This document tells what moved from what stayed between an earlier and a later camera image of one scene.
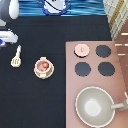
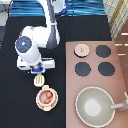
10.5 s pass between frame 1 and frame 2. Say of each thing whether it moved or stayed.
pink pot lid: stayed
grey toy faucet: stayed
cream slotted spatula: moved
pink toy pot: moved
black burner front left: stayed
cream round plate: moved
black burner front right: stayed
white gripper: moved
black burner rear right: stayed
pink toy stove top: stayed
